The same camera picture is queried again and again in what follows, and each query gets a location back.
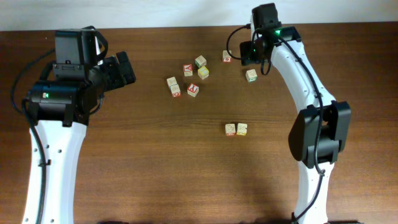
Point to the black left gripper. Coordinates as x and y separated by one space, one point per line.
119 79

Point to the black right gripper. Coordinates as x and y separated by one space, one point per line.
245 58

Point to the wooden block green letter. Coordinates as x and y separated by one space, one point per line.
251 75

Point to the wooden block red letter Y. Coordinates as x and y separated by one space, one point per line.
193 90

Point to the wooden block yellow side engraved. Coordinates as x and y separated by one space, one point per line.
242 129

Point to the wooden block red side engraved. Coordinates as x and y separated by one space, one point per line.
230 129

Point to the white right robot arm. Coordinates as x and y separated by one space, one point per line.
319 132

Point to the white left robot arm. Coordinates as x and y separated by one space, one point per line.
58 113

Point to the wooden block red number far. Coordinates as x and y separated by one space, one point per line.
227 56

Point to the wooden block green side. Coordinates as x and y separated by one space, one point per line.
200 61

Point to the wooden block yellow face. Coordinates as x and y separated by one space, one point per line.
203 72

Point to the plain wooden block upper left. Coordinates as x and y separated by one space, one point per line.
171 81

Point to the wooden block red bottom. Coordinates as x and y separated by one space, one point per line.
175 90

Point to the wooden block red letter A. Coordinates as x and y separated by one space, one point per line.
188 70

